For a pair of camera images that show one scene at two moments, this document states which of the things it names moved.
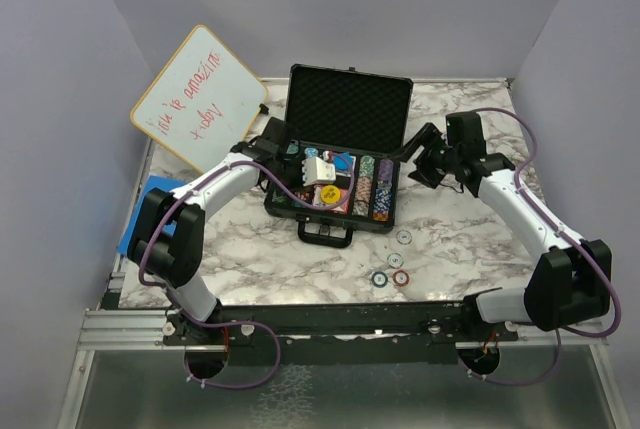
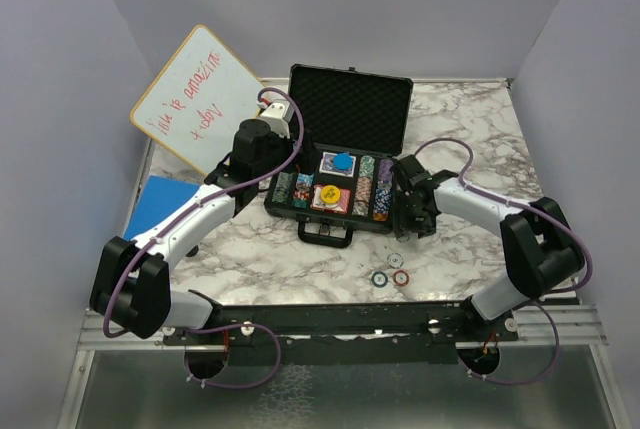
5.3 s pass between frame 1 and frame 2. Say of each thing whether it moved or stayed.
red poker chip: stayed
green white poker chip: stayed
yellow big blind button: stayed
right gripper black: moved
